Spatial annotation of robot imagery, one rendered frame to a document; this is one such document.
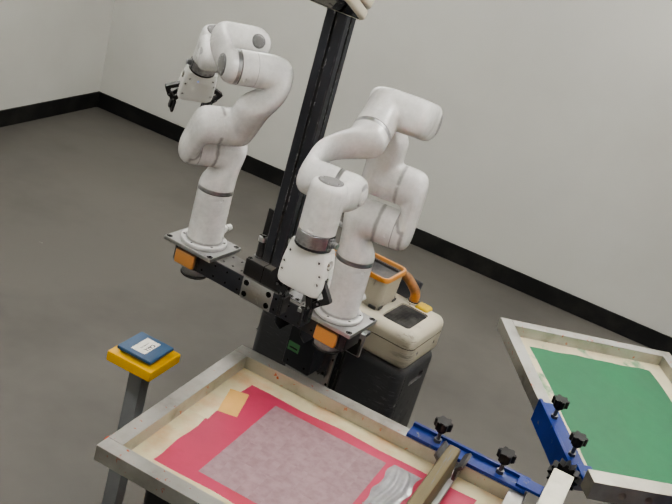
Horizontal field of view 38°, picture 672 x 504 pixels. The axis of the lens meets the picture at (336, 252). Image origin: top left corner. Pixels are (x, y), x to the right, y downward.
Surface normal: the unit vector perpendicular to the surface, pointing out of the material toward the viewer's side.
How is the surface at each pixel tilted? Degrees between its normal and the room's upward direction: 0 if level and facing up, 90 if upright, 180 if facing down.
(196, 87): 112
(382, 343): 90
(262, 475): 0
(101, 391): 0
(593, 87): 90
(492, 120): 90
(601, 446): 0
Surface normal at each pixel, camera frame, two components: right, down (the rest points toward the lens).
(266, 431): 0.26, -0.88
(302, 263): -0.47, 0.26
